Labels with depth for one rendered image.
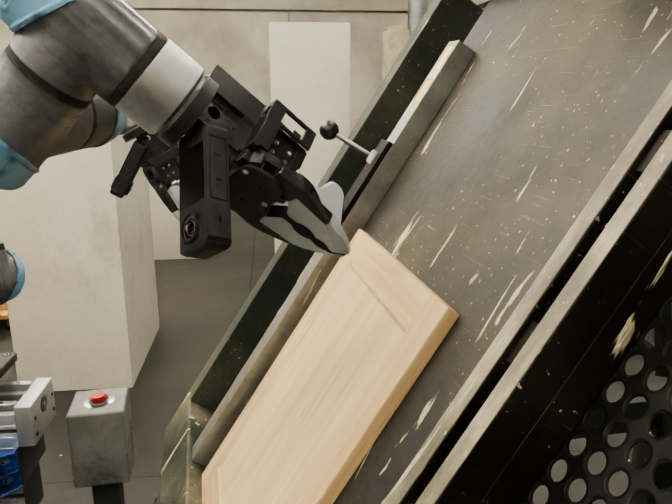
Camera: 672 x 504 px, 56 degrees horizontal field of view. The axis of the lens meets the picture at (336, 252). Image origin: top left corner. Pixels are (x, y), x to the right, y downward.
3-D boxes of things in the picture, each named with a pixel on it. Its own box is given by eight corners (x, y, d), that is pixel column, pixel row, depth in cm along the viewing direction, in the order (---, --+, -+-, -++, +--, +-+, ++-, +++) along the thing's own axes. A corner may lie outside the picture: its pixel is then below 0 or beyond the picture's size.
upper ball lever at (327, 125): (374, 171, 121) (318, 135, 123) (385, 154, 120) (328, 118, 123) (371, 168, 117) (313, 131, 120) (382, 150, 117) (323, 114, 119)
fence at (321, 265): (209, 454, 130) (192, 447, 129) (465, 53, 120) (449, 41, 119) (209, 468, 125) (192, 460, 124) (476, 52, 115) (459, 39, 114)
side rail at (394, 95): (229, 407, 156) (189, 389, 152) (477, 16, 144) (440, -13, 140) (230, 419, 150) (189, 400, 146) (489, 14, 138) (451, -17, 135)
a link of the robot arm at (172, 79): (139, 78, 49) (100, 123, 55) (187, 116, 51) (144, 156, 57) (180, 23, 53) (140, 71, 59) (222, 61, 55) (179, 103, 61)
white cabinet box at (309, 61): (275, 273, 558) (268, 29, 505) (340, 271, 564) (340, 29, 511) (276, 295, 500) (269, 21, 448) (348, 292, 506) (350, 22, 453)
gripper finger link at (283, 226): (359, 219, 67) (294, 164, 63) (343, 263, 63) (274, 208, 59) (340, 228, 69) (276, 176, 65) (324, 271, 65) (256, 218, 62)
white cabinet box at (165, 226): (146, 248, 643) (140, 178, 625) (204, 247, 649) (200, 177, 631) (137, 260, 600) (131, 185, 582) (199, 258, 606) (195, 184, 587)
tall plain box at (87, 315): (69, 330, 428) (38, 62, 383) (159, 327, 434) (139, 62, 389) (19, 392, 342) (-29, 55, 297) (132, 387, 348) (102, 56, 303)
